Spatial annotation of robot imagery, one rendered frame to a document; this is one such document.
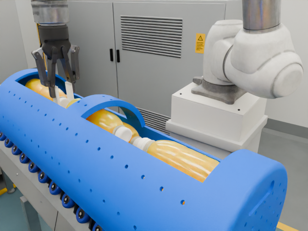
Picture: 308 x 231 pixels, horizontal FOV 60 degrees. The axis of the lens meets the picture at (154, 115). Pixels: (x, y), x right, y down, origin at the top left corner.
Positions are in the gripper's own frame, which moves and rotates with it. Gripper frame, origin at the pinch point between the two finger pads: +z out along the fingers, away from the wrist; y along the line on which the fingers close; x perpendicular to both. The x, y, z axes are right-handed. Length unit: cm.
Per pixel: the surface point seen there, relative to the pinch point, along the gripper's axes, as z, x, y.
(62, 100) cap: 1.1, 0.4, 0.7
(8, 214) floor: 120, -110, 3
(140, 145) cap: 1.8, 35.9, 1.5
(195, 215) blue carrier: 1, 56, 10
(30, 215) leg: 65, -35, 8
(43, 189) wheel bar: 27.7, 1.4, 11.5
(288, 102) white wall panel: 80, -17, -269
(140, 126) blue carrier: 7.4, 20.4, -12.4
